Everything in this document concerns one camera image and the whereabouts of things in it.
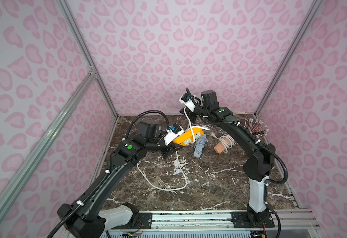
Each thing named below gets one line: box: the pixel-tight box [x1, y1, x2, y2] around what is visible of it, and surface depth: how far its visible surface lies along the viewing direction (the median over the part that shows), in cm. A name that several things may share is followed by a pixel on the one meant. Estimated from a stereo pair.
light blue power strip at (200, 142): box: [193, 133, 208, 159], surface depth 98 cm
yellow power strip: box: [172, 127, 204, 147], surface depth 64 cm
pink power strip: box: [213, 137, 232, 154], surface depth 97 cm
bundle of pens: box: [243, 118, 270, 140], surface depth 97 cm
